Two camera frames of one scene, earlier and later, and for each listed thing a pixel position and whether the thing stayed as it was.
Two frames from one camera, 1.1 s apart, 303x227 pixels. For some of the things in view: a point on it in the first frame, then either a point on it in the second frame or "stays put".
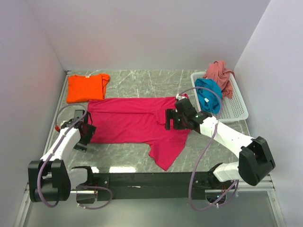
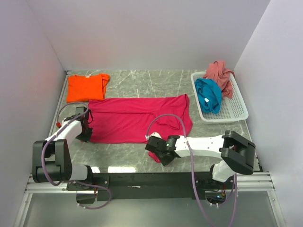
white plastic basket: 233,109 stays put
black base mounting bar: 155,186 stays put
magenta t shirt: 139,120 stays put
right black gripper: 172,114 -> 164,161
